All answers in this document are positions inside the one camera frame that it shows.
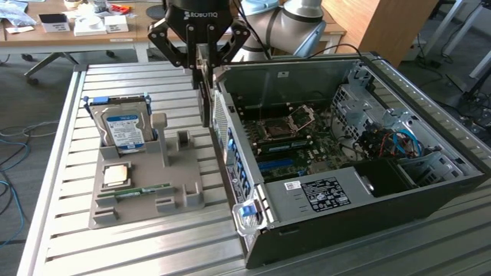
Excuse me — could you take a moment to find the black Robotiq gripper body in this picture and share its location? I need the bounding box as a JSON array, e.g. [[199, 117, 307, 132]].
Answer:
[[164, 0, 236, 70]]

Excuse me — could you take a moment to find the graphics card with metal bracket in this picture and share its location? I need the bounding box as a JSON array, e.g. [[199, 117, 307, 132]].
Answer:
[[194, 43, 215, 128]]

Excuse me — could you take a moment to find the small white box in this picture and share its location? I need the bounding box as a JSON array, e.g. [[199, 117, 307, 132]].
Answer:
[[104, 14, 130, 34]]

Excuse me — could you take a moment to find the orange plastic item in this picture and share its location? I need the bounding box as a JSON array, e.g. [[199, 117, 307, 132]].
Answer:
[[110, 3, 134, 15]]

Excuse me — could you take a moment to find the white box with tape roll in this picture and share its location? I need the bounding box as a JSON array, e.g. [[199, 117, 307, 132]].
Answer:
[[72, 14, 108, 37]]

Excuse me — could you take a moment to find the white box with black top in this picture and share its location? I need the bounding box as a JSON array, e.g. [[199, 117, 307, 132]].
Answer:
[[38, 13, 72, 33]]

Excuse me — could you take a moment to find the metal socket cover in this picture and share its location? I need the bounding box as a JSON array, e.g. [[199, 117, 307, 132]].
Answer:
[[286, 105, 318, 130]]

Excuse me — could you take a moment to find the CPU socket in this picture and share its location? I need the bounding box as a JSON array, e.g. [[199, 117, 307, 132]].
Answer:
[[256, 117, 296, 140]]

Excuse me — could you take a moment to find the hard disk with blue carrier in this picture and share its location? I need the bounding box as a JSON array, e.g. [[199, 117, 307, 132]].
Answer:
[[83, 92, 154, 155]]

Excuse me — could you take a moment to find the white paper card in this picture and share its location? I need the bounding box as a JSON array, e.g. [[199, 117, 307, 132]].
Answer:
[[4, 25, 35, 35]]

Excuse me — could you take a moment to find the wooden cabinet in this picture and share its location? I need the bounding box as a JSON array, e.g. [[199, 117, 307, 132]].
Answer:
[[320, 0, 440, 67]]

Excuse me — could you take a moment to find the clear plastic bag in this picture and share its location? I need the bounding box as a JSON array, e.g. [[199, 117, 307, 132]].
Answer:
[[0, 0, 38, 27]]

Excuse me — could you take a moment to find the silver perforated drive cage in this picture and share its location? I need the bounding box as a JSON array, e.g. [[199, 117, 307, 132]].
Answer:
[[330, 67, 423, 162]]

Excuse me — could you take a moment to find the green motherboard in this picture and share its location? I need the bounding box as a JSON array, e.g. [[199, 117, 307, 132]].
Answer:
[[242, 109, 370, 185]]

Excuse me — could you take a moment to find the blue expansion slot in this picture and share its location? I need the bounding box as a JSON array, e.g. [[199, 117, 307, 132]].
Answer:
[[258, 159, 298, 174]]

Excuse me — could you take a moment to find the CPU chip with metal lid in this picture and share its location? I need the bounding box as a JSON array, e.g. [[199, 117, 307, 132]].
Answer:
[[103, 165, 130, 186]]

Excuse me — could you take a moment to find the grey plastic parts rack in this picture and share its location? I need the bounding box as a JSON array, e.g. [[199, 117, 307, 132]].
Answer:
[[88, 112, 207, 230]]

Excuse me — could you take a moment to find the grey power supply with label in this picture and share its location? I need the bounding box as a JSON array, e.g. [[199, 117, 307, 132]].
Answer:
[[263, 168, 375, 224]]

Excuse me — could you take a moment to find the blue plastic case latch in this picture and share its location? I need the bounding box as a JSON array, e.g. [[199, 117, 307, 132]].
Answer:
[[238, 202, 258, 220]]

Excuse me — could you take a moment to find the silver disk bay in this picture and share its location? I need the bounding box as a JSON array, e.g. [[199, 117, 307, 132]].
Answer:
[[396, 151, 464, 187]]

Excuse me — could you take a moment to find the black open PC case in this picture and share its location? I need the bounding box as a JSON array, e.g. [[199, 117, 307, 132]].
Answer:
[[203, 51, 491, 270]]

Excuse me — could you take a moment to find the wooden desk white frame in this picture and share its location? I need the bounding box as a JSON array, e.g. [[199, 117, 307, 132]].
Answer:
[[0, 0, 139, 86], [136, 0, 348, 63]]

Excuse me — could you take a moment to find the black cable over case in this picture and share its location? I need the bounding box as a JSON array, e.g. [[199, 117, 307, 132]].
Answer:
[[322, 42, 384, 63]]

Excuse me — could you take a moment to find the grey floor cable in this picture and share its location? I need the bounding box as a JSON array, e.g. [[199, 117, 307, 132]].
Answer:
[[0, 120, 59, 139]]

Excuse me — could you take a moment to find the white metal desk frame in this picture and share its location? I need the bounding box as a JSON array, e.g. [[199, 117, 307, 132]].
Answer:
[[422, 0, 491, 80]]

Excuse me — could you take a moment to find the red wire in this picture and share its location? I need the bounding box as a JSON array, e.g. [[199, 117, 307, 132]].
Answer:
[[378, 132, 396, 158]]

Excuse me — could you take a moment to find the blue wire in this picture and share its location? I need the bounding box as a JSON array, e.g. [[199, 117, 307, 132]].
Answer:
[[391, 129, 426, 158]]

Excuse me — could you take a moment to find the blue floor cable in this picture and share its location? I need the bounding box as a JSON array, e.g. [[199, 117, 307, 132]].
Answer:
[[0, 140, 29, 248]]

